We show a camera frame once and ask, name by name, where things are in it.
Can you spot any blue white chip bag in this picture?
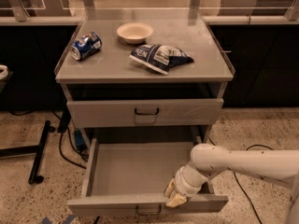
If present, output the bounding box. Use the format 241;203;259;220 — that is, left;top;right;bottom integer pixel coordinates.
130;44;194;75

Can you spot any black metal stand base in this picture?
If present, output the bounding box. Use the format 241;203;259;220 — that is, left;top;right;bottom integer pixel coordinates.
0;120;55;185

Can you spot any white paper bowl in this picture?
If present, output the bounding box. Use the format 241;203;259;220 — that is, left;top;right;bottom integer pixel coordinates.
117;22;153;44

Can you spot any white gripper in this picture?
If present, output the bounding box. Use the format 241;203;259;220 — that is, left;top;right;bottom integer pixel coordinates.
164;164;208;208

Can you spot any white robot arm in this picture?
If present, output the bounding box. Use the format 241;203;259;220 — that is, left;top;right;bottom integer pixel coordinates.
164;144;299;224

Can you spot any grey drawer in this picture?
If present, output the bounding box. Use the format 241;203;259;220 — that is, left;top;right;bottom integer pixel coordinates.
67;99;223;128
68;140;228;217

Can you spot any black floor cable right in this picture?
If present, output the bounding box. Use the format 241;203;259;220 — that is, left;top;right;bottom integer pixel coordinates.
207;136;275;224

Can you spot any grey drawer cabinet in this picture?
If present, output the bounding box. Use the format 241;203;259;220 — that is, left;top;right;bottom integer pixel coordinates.
56;8;234;144

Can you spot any grey top drawer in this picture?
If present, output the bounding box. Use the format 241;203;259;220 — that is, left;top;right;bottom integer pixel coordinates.
67;99;223;128

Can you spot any black floor cable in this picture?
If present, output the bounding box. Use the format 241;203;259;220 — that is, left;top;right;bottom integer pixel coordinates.
207;136;275;224
52;110;101;224

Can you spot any white object at left edge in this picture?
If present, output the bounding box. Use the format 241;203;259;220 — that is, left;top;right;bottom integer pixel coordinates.
0;64;9;80

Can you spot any blue power box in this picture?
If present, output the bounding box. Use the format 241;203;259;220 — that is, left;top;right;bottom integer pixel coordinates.
74;130;86;151

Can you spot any black floor cable left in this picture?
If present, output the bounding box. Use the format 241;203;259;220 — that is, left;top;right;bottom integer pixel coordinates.
52;110;101;224

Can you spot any crushed blue soda can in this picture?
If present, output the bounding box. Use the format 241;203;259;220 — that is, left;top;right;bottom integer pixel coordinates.
70;32;102;61

